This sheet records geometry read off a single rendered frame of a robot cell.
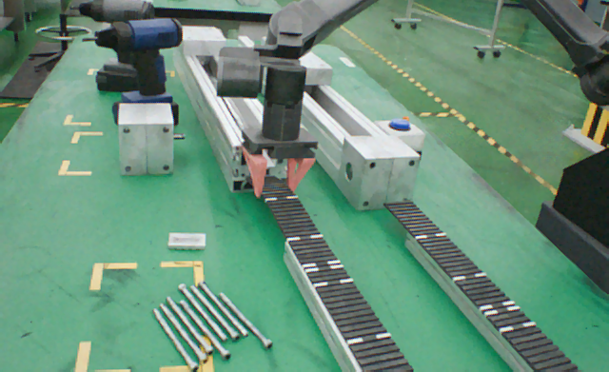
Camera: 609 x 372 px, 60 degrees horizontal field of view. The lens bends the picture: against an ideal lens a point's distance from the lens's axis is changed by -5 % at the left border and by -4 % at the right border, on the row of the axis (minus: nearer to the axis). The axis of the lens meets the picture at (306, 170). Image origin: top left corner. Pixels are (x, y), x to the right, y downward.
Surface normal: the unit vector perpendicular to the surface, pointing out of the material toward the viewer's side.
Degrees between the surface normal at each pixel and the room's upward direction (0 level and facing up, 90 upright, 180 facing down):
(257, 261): 0
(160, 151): 90
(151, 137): 90
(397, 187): 90
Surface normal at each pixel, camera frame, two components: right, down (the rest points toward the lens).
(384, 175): 0.33, 0.44
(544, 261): 0.11, -0.90
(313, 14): 0.22, -0.29
